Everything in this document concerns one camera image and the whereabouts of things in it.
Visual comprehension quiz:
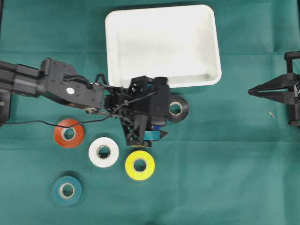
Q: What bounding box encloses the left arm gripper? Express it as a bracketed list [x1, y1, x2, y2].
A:
[103, 76, 168, 147]

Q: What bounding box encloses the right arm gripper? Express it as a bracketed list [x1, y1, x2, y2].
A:
[248, 51, 300, 127]

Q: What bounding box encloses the black tape roll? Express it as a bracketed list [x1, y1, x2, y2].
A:
[166, 95, 189, 123]

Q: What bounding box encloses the yellow tape roll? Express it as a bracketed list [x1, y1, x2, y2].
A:
[125, 150, 155, 181]

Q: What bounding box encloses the white tape roll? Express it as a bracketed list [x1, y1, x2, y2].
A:
[88, 137, 120, 168]

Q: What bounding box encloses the red tape roll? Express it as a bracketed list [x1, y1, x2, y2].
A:
[53, 119, 84, 149]

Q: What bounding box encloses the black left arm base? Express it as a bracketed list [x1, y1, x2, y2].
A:
[0, 90, 11, 126]

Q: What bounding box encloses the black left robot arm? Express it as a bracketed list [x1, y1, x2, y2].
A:
[0, 58, 170, 147]

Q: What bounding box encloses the blue tape roll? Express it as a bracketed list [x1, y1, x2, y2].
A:
[151, 125, 161, 130]

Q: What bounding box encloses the teal tape roll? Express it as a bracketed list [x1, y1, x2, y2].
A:
[52, 176, 82, 206]

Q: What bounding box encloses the white rectangular plastic tray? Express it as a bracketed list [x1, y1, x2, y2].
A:
[105, 5, 222, 88]

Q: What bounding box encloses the green table cloth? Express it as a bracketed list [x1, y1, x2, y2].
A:
[0, 0, 300, 225]

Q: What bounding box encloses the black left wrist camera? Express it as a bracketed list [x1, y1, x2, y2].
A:
[138, 77, 170, 127]

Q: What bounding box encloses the thin black camera cable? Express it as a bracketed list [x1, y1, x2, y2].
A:
[4, 91, 157, 128]

